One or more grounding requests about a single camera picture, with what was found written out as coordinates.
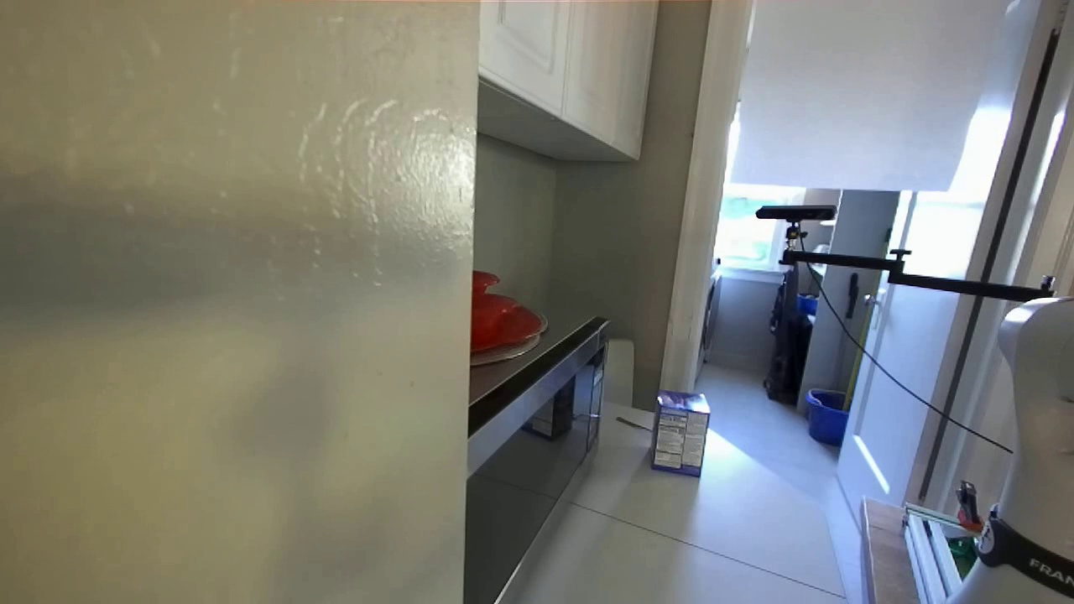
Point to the round beige tray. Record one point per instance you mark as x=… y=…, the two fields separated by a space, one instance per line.
x=518 y=349

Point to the white roller blind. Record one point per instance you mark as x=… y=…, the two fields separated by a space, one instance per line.
x=861 y=88

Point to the white cabinet door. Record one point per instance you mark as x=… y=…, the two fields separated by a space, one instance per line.
x=522 y=46
x=607 y=68

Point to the green base plate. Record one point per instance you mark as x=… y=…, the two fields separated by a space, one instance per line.
x=952 y=555

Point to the white wall cabinet body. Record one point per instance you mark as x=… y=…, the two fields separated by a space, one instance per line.
x=557 y=128

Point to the bright window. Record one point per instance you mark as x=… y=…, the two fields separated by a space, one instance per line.
x=749 y=229

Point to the red plug at robot base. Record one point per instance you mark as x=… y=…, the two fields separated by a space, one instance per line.
x=967 y=508

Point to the robot base table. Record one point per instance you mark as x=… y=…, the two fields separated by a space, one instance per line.
x=885 y=555

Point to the blue carton box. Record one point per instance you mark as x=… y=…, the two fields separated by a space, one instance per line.
x=680 y=434

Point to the black equipment stand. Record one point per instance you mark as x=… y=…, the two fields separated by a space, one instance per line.
x=789 y=346

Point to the red bowl on counter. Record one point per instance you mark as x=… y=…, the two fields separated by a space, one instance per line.
x=503 y=323

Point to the black stereo camera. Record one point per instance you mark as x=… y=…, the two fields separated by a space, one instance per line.
x=794 y=211

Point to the small thin utensil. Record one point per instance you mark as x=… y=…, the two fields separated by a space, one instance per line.
x=631 y=423

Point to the blue bin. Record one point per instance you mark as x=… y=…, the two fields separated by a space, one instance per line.
x=826 y=417

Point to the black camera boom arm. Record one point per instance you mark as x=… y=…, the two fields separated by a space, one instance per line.
x=942 y=281

